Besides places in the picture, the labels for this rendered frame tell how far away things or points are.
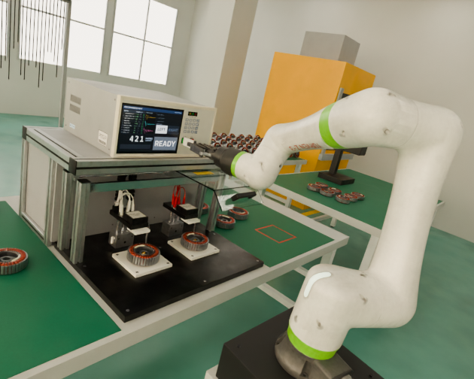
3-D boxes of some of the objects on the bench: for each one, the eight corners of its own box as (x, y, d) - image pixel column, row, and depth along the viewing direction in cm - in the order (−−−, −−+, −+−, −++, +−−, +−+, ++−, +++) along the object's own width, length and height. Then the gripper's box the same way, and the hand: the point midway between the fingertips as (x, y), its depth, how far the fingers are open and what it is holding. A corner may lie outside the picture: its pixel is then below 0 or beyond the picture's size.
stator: (165, 262, 124) (166, 253, 123) (138, 270, 116) (139, 260, 115) (147, 248, 131) (148, 239, 130) (120, 255, 123) (121, 245, 122)
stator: (213, 247, 143) (214, 239, 142) (193, 254, 134) (195, 246, 133) (193, 236, 149) (195, 228, 148) (174, 242, 140) (175, 234, 139)
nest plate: (219, 252, 143) (219, 250, 143) (191, 260, 132) (192, 258, 132) (195, 236, 152) (195, 234, 152) (167, 243, 141) (168, 240, 141)
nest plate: (171, 266, 125) (172, 263, 125) (135, 277, 114) (135, 274, 113) (147, 247, 134) (148, 244, 134) (111, 256, 123) (112, 253, 122)
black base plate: (262, 266, 145) (264, 262, 144) (124, 323, 97) (125, 316, 96) (189, 220, 173) (190, 216, 172) (53, 247, 124) (54, 241, 124)
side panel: (55, 245, 126) (62, 159, 117) (46, 247, 124) (52, 159, 114) (26, 214, 142) (30, 137, 133) (18, 215, 140) (22, 137, 131)
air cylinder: (181, 233, 152) (183, 222, 150) (168, 237, 146) (170, 225, 145) (174, 228, 155) (177, 217, 153) (160, 231, 149) (162, 219, 148)
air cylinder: (132, 244, 134) (135, 231, 132) (115, 248, 128) (116, 235, 127) (126, 238, 137) (127, 225, 135) (107, 242, 131) (109, 229, 130)
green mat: (335, 240, 191) (335, 239, 191) (269, 268, 145) (269, 267, 145) (216, 182, 247) (216, 181, 247) (141, 188, 201) (141, 188, 201)
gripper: (212, 170, 117) (169, 150, 131) (238, 169, 127) (195, 150, 141) (217, 148, 115) (172, 130, 129) (242, 149, 125) (199, 131, 139)
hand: (189, 143), depth 133 cm, fingers closed
